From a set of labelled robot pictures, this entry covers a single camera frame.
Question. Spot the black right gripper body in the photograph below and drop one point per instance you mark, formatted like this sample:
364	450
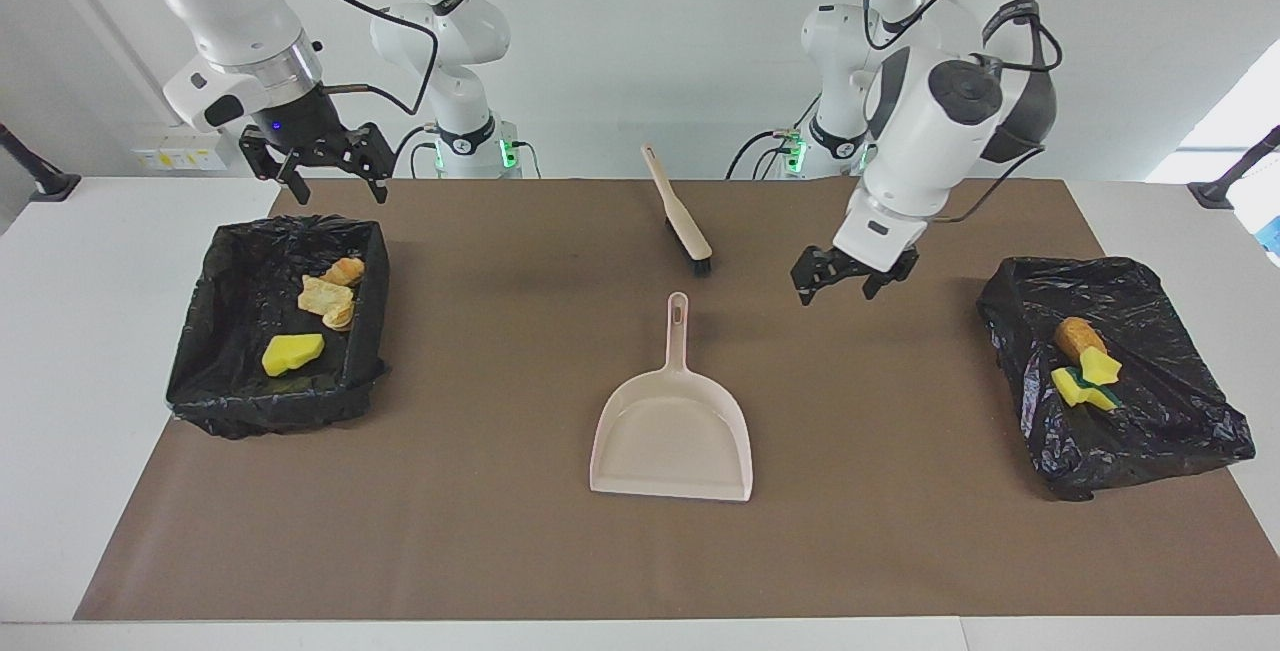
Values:
300	121

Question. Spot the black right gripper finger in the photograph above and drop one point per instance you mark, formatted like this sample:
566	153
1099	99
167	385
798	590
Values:
290	171
372	153

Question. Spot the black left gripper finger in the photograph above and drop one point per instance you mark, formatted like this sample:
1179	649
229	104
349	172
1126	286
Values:
810	276
880	283

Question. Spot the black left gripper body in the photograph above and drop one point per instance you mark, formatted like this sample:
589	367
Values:
860	266

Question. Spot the orange striped foam chunk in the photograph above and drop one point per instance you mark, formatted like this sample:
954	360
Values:
346	271

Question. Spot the pale greenish foam chunk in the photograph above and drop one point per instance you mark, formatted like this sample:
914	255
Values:
322	294
340	319

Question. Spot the beige hand brush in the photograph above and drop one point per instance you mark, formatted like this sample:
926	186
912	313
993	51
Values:
685	226

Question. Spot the yellow sponge chunk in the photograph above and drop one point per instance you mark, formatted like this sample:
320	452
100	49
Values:
292	354

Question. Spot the brown cork chunk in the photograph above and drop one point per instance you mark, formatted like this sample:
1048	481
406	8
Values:
1078	336

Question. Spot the beige plastic dustpan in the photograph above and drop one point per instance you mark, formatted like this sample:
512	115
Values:
670	441

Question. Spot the yellow wedge sponge piece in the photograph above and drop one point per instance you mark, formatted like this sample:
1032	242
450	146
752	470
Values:
1070	387

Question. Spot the yellow notched sponge piece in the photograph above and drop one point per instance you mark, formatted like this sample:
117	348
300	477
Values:
1100	366

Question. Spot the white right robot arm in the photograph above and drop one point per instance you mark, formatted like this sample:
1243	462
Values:
240	11

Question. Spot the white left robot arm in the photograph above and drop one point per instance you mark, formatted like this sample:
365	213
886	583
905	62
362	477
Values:
930	131

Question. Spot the black bag lined open bin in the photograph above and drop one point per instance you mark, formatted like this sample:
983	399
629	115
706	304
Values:
230	401

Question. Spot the black bag covered bin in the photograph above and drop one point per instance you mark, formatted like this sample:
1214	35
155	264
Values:
1150	431

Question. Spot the black clamp stand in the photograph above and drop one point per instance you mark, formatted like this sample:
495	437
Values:
55	186
1215	193

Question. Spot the brown table mat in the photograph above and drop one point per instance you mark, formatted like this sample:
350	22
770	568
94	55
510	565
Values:
640	551

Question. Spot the blue white package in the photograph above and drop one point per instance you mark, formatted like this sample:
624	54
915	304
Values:
1273	236

